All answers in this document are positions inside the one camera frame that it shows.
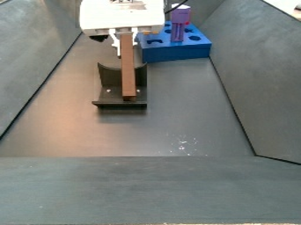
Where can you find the dark grey curved fixture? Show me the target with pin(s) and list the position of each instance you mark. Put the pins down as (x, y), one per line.
(110, 97)

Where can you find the blue shape sorter base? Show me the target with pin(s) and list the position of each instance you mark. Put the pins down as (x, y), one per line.
(158, 49)

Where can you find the brown arch block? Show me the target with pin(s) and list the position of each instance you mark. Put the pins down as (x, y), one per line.
(129, 92)

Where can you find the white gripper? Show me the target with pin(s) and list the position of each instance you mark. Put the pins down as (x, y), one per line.
(105, 15)

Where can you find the yellow slotted block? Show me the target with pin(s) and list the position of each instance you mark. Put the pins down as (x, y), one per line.
(150, 32)

